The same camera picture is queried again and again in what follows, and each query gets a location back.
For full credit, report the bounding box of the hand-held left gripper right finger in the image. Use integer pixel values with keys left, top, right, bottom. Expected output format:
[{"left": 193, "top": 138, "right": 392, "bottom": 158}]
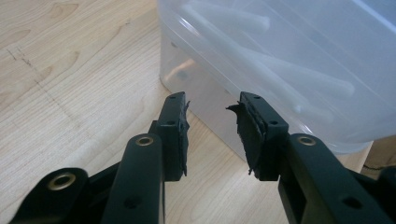
[{"left": 226, "top": 91, "right": 290, "bottom": 182}]

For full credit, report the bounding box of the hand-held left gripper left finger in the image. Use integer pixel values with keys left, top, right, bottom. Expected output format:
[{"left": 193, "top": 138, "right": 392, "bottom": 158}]
[{"left": 148, "top": 91, "right": 191, "bottom": 183}]

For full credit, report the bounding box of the clear plastic storage box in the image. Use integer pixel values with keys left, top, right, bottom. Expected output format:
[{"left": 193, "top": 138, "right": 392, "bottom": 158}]
[{"left": 156, "top": 0, "right": 396, "bottom": 161}]

